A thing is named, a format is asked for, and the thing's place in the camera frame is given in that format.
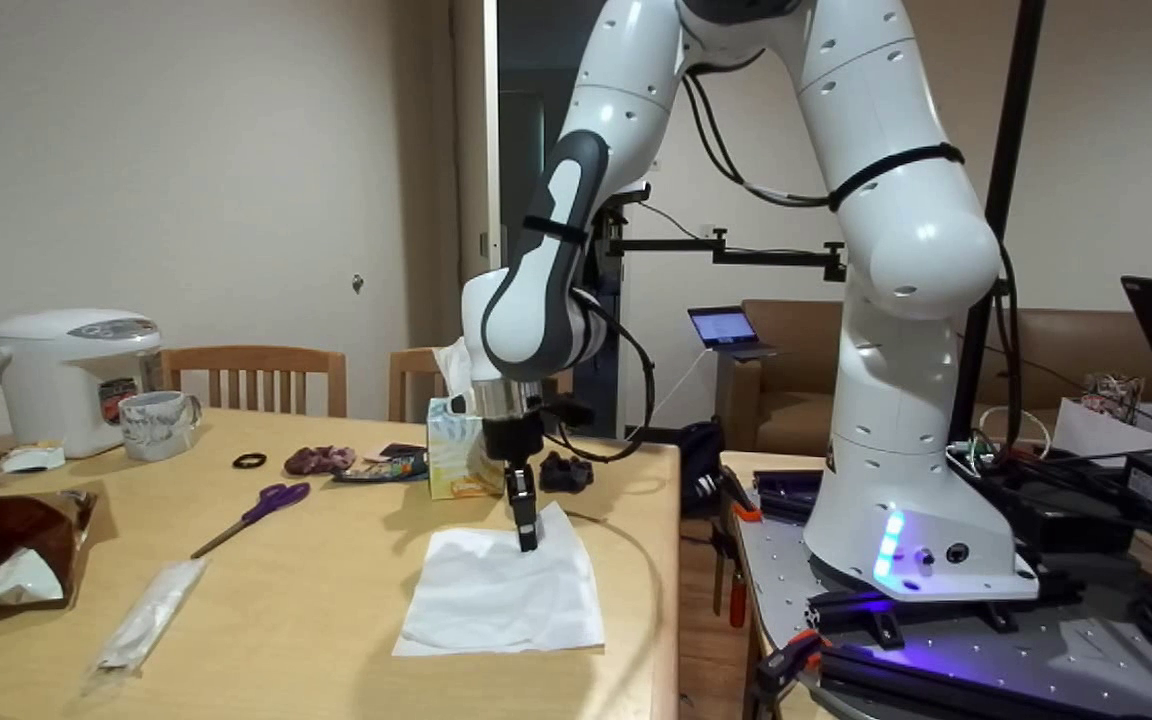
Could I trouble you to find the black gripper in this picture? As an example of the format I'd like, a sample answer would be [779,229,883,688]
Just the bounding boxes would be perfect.
[480,410,560,555]

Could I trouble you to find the white cloth towel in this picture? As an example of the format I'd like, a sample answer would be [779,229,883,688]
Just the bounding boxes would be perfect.
[387,499,610,659]

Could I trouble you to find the marbled blue tissue box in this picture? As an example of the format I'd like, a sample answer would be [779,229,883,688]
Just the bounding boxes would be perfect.
[421,393,496,504]

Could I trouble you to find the upright popped-up white tissue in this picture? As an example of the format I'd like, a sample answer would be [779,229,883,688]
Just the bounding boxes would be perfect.
[429,338,480,405]

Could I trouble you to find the dark blue velvet scrunchie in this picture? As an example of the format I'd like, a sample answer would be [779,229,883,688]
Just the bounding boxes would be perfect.
[537,447,599,499]

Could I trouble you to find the narrow wooden chair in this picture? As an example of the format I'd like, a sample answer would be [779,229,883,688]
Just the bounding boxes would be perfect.
[385,346,456,428]

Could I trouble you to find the small laptop with blue screen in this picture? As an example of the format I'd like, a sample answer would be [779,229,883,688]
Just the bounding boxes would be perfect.
[684,299,768,359]

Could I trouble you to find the brown sofa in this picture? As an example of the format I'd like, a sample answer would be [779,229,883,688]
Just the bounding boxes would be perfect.
[716,295,1152,462]

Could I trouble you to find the wooden chair with slatted back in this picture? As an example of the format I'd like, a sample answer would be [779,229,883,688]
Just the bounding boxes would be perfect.
[152,342,352,422]

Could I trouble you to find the clear plastic packet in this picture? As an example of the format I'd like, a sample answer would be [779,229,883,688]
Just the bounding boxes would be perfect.
[92,553,215,682]

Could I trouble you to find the white electric water boiler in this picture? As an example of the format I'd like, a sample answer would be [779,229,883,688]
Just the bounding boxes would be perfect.
[0,304,163,465]

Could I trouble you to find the brown snack bag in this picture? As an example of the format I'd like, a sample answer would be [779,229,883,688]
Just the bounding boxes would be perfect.
[0,479,119,592]

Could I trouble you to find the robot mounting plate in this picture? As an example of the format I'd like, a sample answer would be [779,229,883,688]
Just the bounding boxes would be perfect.
[732,447,1152,720]

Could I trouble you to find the silver foil snack bag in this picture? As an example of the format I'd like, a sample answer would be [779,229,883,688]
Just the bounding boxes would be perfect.
[0,542,71,627]

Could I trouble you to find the black vertical pole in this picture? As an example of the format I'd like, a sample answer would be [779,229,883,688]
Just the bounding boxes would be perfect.
[943,0,1048,447]

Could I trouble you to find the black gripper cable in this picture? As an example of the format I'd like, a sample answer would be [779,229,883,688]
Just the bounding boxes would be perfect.
[539,285,658,469]

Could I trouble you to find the purple handled scissors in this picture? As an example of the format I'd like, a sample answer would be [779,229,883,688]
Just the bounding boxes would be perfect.
[184,475,317,566]

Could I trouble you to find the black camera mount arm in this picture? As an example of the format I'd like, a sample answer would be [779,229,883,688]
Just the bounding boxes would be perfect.
[604,222,851,285]

